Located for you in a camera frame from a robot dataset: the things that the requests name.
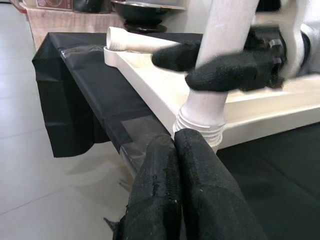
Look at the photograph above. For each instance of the black table cloth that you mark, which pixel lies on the black table cloth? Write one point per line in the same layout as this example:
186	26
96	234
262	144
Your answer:
100	95

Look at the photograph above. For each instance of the black round stool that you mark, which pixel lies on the black round stool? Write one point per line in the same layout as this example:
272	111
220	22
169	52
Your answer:
145	27

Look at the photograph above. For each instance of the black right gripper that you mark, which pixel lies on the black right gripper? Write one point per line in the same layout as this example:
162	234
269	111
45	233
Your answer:
270	60

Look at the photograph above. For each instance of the white plastic table leg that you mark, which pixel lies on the white plastic table leg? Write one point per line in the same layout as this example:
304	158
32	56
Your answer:
220	30
130	40

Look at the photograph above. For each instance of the black wok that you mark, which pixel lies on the black wok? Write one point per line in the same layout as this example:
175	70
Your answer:
147	10

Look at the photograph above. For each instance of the beige cloth covered bench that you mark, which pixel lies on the beige cloth covered bench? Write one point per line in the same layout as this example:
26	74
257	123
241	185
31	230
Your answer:
75	25

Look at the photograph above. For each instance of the black bag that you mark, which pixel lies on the black bag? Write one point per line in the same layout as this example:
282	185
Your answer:
90	5

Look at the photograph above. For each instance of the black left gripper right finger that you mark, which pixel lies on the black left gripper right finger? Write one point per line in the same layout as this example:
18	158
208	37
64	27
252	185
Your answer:
212	205

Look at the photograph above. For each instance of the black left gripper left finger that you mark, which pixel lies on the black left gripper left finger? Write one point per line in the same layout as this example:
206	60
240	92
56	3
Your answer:
155	200

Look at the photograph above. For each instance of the white plastic table top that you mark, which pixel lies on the white plastic table top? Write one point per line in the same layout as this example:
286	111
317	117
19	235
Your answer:
155	82

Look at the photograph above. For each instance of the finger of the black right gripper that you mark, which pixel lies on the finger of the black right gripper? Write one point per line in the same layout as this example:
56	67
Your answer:
175	58

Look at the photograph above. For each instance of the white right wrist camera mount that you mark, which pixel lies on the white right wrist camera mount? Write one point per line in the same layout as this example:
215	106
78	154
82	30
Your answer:
293	50

